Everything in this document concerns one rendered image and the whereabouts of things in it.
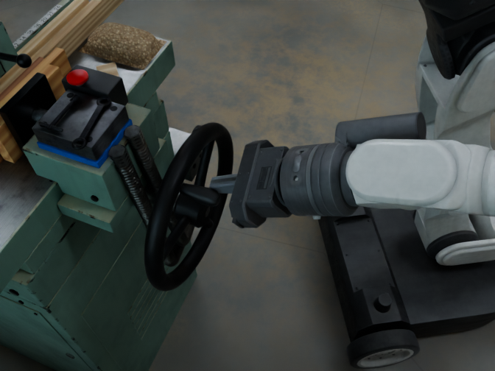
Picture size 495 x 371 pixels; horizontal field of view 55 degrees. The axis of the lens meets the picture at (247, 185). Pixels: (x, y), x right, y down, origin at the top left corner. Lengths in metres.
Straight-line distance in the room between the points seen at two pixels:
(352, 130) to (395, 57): 1.93
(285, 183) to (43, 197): 0.37
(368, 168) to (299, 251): 1.20
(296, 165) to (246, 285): 1.09
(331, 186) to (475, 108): 0.47
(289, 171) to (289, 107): 1.57
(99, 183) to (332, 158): 0.33
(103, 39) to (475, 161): 0.68
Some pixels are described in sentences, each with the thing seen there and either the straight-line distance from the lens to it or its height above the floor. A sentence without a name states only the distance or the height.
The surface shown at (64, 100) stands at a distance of 0.73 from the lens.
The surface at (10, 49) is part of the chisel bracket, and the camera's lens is 0.80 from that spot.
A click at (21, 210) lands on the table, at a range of 0.75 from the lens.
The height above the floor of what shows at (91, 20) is 0.92.
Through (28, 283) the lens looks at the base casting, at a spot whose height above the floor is 0.80.
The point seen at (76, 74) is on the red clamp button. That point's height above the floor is 1.03.
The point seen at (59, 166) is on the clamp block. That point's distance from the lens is 0.72.
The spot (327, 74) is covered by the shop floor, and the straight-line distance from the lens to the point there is 2.30.
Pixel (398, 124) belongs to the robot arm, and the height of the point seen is 1.10.
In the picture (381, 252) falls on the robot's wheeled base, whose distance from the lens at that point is 1.51.
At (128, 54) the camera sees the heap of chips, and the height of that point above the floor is 0.92.
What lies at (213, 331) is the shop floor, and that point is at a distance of 1.56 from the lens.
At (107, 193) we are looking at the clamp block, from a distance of 0.70.
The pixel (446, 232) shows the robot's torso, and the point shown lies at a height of 0.35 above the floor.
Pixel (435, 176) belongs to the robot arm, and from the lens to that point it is 0.48.
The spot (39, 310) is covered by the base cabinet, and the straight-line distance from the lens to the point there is 0.92.
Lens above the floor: 1.47
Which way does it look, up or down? 53 degrees down
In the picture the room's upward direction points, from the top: straight up
